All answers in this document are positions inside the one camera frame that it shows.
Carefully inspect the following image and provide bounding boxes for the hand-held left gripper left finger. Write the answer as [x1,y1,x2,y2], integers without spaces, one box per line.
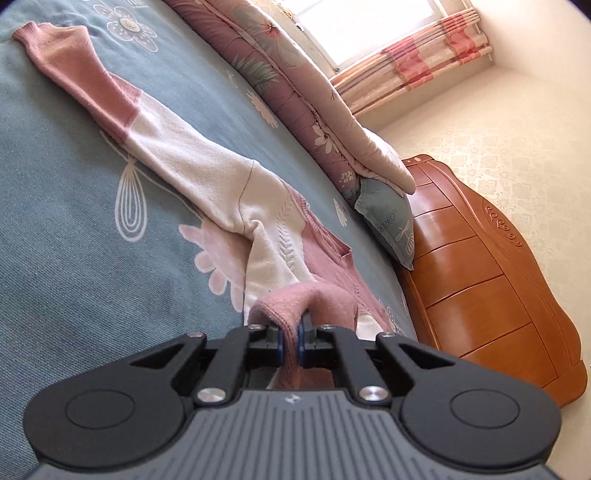
[129,324,284,408]

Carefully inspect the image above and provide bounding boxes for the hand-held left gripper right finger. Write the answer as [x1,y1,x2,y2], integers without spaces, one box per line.
[298,314,467,408]

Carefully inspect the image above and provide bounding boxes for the pink and cream knit sweater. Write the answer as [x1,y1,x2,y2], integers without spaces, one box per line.
[11,21,407,402]

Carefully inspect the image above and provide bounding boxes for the teal flower print pillow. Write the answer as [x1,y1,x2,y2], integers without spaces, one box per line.
[353,178,415,271]

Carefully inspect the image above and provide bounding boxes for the wooden headboard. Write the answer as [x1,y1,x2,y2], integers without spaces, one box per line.
[392,154,583,409]

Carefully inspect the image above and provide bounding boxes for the blue floral bedsheet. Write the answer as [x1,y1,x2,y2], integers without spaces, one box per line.
[0,0,419,480]

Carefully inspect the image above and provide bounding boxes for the pink floral quilt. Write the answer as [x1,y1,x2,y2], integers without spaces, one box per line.
[164,0,416,208]

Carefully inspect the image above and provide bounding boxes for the pink striped curtain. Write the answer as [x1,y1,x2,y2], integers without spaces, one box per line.
[330,7,495,118]

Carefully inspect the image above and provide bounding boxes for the window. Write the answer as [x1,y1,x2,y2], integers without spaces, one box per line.
[249,0,444,75]

